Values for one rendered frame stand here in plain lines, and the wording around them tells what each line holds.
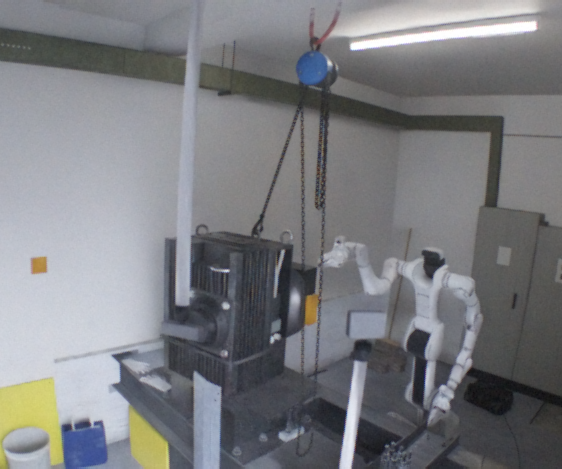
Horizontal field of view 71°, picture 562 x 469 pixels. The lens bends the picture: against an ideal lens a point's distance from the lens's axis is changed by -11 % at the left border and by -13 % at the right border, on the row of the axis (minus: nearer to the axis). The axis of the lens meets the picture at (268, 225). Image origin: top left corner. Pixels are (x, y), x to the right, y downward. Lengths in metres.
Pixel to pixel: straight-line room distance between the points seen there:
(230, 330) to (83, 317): 1.27
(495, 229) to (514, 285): 0.56
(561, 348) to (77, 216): 4.09
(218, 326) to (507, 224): 3.13
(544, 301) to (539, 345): 0.42
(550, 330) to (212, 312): 3.28
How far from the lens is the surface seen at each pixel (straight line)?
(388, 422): 2.61
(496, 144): 4.64
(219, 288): 2.03
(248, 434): 2.29
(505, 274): 4.50
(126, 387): 3.28
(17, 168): 2.68
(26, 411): 3.07
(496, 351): 4.69
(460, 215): 4.86
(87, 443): 3.15
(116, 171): 2.93
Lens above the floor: 2.00
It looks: 8 degrees down
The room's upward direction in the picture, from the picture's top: 4 degrees clockwise
